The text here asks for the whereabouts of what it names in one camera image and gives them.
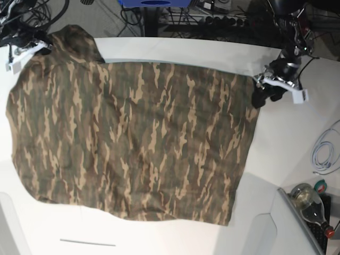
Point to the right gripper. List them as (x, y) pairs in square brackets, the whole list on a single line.
[(23, 46)]

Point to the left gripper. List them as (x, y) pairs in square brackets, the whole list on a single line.
[(277, 78)]

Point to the camouflage t-shirt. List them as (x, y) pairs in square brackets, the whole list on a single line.
[(141, 141)]

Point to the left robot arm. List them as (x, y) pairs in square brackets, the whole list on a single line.
[(291, 20)]

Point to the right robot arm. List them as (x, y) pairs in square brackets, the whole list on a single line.
[(24, 29)]

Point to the green tape roll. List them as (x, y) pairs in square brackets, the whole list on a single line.
[(321, 186)]

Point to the clear plastic bottle red cap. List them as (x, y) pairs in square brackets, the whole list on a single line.
[(311, 207)]

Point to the blue box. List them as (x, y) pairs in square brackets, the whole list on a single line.
[(154, 3)]

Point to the white label plate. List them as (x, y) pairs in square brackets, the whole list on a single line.
[(88, 243)]

